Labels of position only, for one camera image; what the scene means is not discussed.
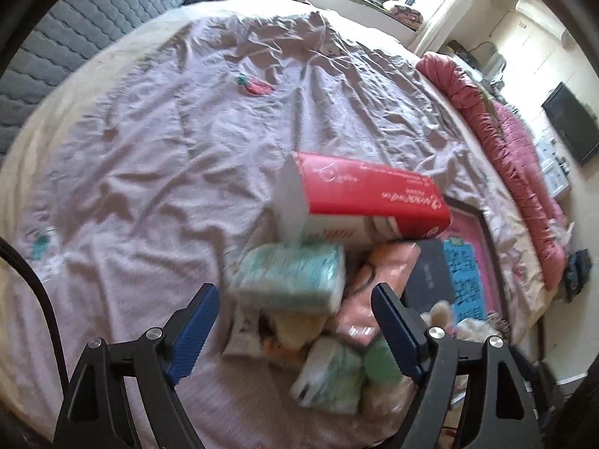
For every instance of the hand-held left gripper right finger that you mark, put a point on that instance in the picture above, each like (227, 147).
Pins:
(397, 336)

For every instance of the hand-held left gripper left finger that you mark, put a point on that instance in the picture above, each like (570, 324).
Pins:
(196, 332)

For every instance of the peach tissue pack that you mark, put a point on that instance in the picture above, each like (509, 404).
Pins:
(374, 280)

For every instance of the dark navy box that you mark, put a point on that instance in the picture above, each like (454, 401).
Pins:
(430, 271)

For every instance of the mint green tissue pack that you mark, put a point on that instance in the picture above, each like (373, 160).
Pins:
(327, 374)
(290, 276)

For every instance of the pink bottomed tray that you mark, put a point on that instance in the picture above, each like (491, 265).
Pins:
(468, 238)

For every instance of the red tissue box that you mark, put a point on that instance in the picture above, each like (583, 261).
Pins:
(365, 187)

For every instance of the green translucent bag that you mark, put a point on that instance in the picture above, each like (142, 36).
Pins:
(379, 360)

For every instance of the white packet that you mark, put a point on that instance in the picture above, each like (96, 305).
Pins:
(243, 332)

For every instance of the cream plush toy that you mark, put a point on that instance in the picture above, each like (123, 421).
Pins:
(295, 329)

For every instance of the leopard print pouch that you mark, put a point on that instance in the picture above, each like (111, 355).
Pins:
(498, 326)

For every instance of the dark bag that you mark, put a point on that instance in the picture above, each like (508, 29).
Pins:
(578, 276)

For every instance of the pink quilt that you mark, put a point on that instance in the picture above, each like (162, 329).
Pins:
(505, 149)

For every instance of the white cabinet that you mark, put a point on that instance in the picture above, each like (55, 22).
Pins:
(552, 168)

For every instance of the cream bed sheet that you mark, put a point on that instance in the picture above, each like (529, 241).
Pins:
(61, 98)

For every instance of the black television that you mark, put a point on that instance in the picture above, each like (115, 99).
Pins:
(571, 121)

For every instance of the clothes on window sill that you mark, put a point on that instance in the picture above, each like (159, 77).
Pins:
(405, 15)

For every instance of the cream curtain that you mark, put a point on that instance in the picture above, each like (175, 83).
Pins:
(449, 4)

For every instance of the grey quilted headboard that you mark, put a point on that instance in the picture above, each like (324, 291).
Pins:
(93, 9)

